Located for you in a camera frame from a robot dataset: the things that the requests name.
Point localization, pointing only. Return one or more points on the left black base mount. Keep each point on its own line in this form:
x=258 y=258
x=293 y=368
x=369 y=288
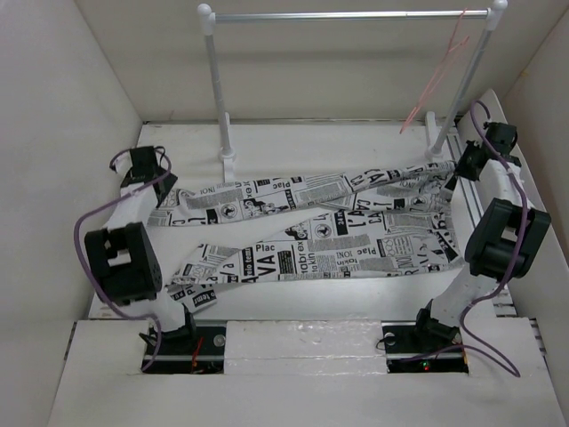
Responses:
x=202 y=353

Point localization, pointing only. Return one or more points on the pink wire hanger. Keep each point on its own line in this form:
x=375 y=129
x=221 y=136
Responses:
x=453 y=51

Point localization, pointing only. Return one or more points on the newspaper print trousers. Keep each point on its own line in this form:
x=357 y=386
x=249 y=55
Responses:
x=375 y=223

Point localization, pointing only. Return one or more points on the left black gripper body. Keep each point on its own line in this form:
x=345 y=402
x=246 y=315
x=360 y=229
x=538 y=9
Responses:
x=168 y=183

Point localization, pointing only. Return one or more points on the white garment rack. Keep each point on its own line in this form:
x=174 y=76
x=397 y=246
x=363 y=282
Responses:
x=435 y=136

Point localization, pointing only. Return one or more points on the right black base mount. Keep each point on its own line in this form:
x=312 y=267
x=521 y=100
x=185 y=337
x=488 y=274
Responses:
x=421 y=346

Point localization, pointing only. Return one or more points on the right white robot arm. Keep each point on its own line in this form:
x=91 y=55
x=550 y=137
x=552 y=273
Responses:
x=502 y=246

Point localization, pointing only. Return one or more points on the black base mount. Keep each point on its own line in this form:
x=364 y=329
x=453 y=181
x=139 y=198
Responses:
x=202 y=353
x=421 y=346

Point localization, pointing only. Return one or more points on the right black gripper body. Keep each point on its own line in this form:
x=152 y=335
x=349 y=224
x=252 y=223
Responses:
x=464 y=166

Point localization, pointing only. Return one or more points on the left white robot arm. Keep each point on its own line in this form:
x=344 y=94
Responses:
x=120 y=257

